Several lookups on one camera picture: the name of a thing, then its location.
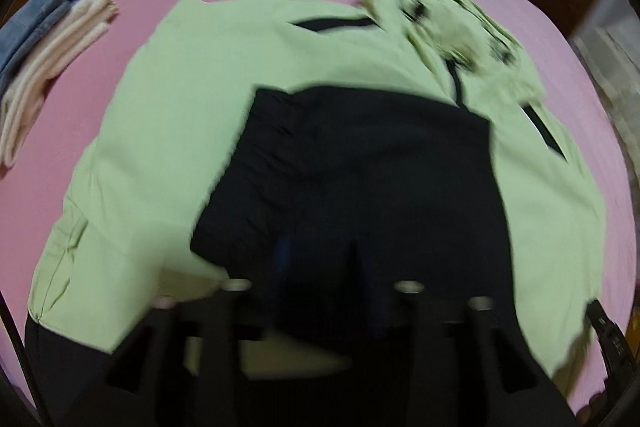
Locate cream lace-covered furniture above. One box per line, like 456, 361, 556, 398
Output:
572, 24, 640, 168

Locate folded cream garment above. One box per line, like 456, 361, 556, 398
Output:
1, 0, 118, 168

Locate pink plush bed blanket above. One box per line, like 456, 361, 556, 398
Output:
1, 0, 637, 419

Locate green and black hooded jacket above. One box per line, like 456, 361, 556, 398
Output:
24, 0, 609, 427

